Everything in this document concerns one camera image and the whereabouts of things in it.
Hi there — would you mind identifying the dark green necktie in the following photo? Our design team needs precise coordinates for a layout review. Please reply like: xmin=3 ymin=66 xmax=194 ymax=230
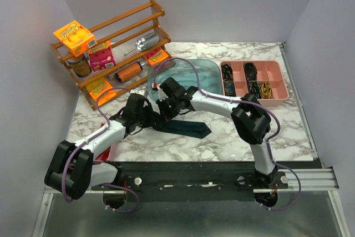
xmin=153 ymin=120 xmax=211 ymax=139

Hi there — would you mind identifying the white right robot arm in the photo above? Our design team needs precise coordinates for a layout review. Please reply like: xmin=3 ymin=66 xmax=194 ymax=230
xmin=152 ymin=77 xmax=276 ymax=188

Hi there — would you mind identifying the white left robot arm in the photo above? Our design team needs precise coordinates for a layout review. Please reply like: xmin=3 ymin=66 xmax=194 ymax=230
xmin=44 ymin=93 xmax=152 ymax=202

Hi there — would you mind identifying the clear blue plastic tub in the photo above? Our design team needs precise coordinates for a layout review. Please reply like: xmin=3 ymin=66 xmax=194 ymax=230
xmin=147 ymin=59 xmax=223 ymax=101

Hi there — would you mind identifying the orange sponge box bottom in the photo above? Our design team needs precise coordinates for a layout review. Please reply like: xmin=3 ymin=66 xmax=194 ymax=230
xmin=85 ymin=77 xmax=116 ymax=106

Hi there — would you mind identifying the orange sponge box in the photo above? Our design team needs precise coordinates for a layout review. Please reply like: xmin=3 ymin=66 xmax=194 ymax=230
xmin=85 ymin=77 xmax=116 ymax=106
xmin=144 ymin=48 xmax=169 ymax=66

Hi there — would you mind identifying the brown cylinder bottle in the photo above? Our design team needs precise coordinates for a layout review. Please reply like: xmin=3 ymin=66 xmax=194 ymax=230
xmin=115 ymin=62 xmax=144 ymax=83

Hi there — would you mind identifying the orange sponge box right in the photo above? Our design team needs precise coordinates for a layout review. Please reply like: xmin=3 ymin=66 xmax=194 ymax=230
xmin=144 ymin=48 xmax=169 ymax=66

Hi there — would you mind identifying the rolled blue floral tie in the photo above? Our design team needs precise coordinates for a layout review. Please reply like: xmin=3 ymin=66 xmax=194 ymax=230
xmin=224 ymin=80 xmax=236 ymax=97

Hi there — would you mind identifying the pink narrow bin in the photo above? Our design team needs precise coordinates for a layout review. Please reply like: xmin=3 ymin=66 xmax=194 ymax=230
xmin=94 ymin=144 xmax=117 ymax=162

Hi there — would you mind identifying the rolled dark patterned tie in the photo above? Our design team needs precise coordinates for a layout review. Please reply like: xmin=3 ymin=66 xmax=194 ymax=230
xmin=221 ymin=64 xmax=233 ymax=81

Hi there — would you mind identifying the metal scoop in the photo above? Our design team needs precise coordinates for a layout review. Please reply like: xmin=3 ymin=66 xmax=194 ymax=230
xmin=123 ymin=32 xmax=159 ymax=56

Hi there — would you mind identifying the wooden three-tier rack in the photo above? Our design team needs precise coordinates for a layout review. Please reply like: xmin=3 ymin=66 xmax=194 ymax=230
xmin=50 ymin=0 xmax=171 ymax=110

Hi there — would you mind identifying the pink Scrub Mommy box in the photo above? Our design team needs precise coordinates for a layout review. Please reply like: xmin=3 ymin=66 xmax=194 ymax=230
xmin=88 ymin=41 xmax=116 ymax=72

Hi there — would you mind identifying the food can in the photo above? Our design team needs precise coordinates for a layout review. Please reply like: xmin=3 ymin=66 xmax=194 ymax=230
xmin=67 ymin=54 xmax=92 ymax=78

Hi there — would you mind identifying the rolled blue striped tie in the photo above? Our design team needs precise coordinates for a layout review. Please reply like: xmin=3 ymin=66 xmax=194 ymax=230
xmin=247 ymin=80 xmax=262 ymax=99

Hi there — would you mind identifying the rolled black tie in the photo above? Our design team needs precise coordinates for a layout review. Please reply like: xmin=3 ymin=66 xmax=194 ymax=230
xmin=244 ymin=62 xmax=257 ymax=80

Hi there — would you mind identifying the pink divided organizer tray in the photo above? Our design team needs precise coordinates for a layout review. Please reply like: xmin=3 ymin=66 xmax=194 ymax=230
xmin=220 ymin=60 xmax=289 ymax=107

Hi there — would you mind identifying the rolled yellow tie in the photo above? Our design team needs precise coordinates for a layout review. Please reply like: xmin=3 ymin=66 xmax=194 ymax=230
xmin=260 ymin=82 xmax=272 ymax=99

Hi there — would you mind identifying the orange Scrub Daddy box top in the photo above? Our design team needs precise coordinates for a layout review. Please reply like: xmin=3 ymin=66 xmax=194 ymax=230
xmin=53 ymin=20 xmax=97 ymax=57

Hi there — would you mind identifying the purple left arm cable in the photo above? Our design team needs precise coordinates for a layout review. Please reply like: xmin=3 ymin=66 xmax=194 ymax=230
xmin=61 ymin=87 xmax=140 ymax=213

